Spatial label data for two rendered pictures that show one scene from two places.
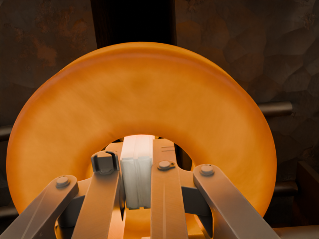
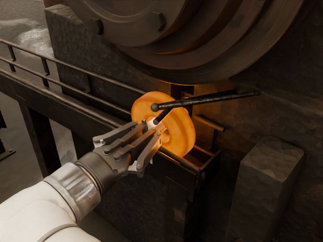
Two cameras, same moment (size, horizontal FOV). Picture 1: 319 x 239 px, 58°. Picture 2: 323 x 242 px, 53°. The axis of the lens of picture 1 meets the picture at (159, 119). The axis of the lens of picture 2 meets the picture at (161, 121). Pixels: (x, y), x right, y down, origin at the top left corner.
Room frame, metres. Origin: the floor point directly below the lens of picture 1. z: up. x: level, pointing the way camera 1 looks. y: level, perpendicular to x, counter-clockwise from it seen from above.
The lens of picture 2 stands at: (-0.26, -0.33, 1.18)
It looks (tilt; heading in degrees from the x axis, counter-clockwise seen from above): 38 degrees down; 39
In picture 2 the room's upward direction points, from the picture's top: straight up
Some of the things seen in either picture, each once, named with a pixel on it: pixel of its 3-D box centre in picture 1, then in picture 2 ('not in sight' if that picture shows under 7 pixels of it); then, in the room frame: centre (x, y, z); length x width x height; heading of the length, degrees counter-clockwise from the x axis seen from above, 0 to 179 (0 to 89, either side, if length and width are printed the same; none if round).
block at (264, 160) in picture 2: not in sight; (261, 199); (0.17, -0.22, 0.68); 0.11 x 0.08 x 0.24; 0
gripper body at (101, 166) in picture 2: not in sight; (105, 165); (0.00, 0.01, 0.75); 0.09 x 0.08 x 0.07; 0
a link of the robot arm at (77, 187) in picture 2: not in sight; (73, 190); (-0.08, 0.01, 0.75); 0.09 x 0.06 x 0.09; 90
